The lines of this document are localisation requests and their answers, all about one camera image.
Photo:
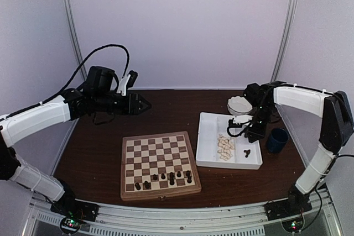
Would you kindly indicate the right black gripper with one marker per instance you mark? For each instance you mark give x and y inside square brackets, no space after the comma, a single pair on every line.
[260,134]

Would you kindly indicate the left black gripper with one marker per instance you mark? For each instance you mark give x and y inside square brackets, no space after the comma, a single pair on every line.
[133,109]

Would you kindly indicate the dark knight piece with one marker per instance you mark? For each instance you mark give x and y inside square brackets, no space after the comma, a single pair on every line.
[146,185]

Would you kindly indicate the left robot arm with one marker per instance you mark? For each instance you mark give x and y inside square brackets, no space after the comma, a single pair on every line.
[102,92]

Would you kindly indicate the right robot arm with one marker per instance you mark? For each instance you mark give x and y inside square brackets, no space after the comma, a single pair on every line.
[326,120]

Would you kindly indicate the pile of dark chess pieces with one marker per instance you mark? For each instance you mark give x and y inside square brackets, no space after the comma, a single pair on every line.
[247,152]

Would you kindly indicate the pile of white chess pieces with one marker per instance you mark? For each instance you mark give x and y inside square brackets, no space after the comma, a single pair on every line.
[225,147]

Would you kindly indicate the wooden chess board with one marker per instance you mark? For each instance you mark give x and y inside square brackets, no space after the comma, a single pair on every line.
[146,155]

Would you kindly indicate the dark blue cup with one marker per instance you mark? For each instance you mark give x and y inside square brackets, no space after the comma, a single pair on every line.
[277,140]

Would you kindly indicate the white scalloped ceramic bowl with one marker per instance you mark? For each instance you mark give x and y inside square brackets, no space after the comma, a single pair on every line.
[238,105]

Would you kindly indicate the white divided plastic tray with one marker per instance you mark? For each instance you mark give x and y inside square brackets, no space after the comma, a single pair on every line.
[210,126]

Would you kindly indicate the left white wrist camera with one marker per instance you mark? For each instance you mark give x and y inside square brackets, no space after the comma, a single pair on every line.
[127,82]

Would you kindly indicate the front aluminium rail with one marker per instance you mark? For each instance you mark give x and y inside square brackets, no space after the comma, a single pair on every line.
[247,219]

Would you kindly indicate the left aluminium frame post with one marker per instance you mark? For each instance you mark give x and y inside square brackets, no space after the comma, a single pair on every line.
[72,31]

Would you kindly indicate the aluminium frame post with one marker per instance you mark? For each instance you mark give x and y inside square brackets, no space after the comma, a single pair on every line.
[72,31]
[289,18]

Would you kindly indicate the right aluminium frame post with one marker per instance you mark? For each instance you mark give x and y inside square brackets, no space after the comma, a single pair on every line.
[289,18]

